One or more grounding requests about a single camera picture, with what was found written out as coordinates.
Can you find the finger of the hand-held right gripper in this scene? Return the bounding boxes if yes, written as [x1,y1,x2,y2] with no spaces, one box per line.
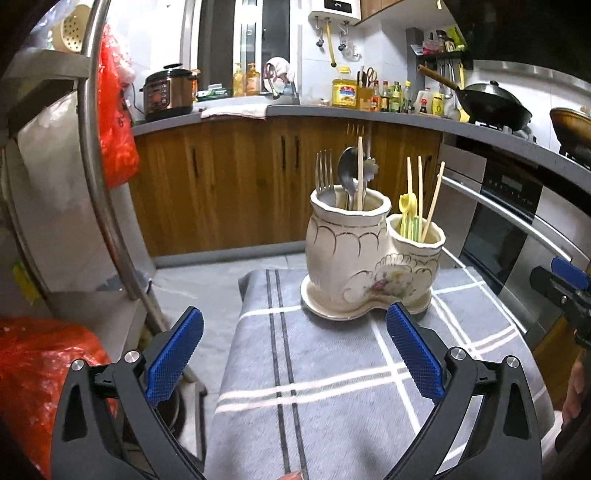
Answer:
[529,257,591,319]

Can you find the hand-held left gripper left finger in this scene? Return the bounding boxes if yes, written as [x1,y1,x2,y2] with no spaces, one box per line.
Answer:
[50,306,206,480]

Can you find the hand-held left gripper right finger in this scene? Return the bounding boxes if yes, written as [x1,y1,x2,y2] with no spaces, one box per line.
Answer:
[385,302,546,480]

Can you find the white ceramic utensil holder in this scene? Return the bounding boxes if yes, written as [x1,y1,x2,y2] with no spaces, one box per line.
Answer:
[300,185,448,321]

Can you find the yellow green plastic fork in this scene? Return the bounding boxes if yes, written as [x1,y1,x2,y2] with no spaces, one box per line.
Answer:
[410,194,424,241]

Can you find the flower-shaped metal spoon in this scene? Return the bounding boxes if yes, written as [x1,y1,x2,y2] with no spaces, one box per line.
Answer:
[362,154,379,204]

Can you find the silver fork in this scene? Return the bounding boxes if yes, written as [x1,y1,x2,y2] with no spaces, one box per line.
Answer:
[315,148,335,195]

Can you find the person's right hand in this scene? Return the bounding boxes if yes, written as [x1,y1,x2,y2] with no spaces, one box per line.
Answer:
[563,355,591,418]

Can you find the grey plaid tablecloth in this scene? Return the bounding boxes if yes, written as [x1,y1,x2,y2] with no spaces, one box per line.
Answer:
[215,265,557,480]

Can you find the stainless steel oven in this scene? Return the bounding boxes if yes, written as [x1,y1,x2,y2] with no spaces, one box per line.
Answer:
[434,143,591,352]

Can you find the brown frying pan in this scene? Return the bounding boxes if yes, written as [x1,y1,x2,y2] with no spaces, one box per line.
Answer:
[549,106,591,158]

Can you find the yellow green plastic spoon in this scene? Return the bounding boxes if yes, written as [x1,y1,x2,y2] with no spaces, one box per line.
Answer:
[398,193,414,238]

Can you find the wooden kitchen cabinets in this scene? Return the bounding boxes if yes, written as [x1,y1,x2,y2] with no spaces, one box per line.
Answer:
[129,115,444,259]

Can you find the black wok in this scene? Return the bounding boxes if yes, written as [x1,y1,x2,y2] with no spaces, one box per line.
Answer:
[418,65,533,130]

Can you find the curved metal pole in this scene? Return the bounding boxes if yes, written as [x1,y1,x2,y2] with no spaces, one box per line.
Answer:
[76,0,167,333]

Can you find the silver spoon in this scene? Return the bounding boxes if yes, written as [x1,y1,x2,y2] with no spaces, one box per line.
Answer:
[337,147,360,208]

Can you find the hanging red plastic bag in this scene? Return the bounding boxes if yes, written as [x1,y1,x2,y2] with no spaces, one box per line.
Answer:
[97,23,141,190]

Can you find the row of sauce bottles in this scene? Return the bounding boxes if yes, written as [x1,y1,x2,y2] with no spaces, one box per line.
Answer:
[372,79,446,116]

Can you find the black range hood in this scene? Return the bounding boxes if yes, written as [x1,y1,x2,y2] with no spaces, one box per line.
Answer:
[443,0,591,84]

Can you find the white dish cloth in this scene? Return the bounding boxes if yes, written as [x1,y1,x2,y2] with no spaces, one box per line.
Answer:
[201,102,269,121]

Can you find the grey kitchen countertop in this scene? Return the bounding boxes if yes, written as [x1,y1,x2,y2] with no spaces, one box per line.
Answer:
[131,104,591,181]

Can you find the wooden knife block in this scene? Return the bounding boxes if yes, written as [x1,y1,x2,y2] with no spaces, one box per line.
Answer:
[356,67,377,112]

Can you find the brown rice cooker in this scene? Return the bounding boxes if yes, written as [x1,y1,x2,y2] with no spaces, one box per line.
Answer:
[140,64,198,121]

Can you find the yellow cooking oil bottle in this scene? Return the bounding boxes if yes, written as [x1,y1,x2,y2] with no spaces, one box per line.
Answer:
[331,65,358,108]

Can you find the metal kitchen faucet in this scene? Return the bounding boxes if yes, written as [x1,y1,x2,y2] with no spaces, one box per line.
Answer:
[265,65,301,105]

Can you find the pink cloth on faucet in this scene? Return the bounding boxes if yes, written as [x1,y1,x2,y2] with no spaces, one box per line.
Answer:
[264,58,296,84]

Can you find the yellow colander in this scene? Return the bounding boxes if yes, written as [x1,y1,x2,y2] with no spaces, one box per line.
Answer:
[51,4,95,56]

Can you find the white water heater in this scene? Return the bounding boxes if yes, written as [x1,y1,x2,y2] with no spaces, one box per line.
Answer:
[308,0,363,26]

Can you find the wall spice rack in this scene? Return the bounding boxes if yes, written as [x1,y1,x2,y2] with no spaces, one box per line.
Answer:
[406,25,474,70]

